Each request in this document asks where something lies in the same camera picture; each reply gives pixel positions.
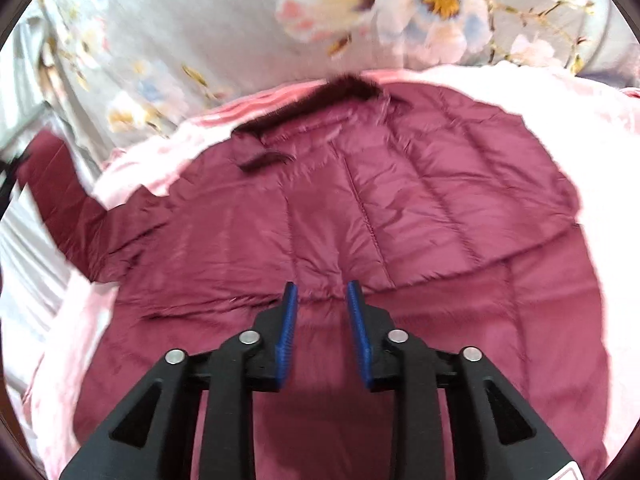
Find pink printed blanket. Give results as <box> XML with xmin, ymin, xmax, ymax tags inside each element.
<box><xmin>22</xmin><ymin>62</ymin><xmax>640</xmax><ymax>480</ymax></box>

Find maroon down jacket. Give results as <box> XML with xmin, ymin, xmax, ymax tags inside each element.
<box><xmin>17</xmin><ymin>74</ymin><xmax>612</xmax><ymax>480</ymax></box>

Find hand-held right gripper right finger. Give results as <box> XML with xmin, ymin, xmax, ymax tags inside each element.
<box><xmin>346</xmin><ymin>280</ymin><xmax>584</xmax><ymax>480</ymax></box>

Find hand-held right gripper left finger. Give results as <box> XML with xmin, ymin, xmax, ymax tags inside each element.
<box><xmin>59</xmin><ymin>281</ymin><xmax>301</xmax><ymax>480</ymax></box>

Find white cloth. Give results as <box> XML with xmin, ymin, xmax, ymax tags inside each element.
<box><xmin>0</xmin><ymin>10</ymin><xmax>76</xmax><ymax>396</ymax></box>

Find grey floral quilt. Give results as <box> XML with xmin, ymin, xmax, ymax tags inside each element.
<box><xmin>37</xmin><ymin>0</ymin><xmax>626</xmax><ymax>171</ymax></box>

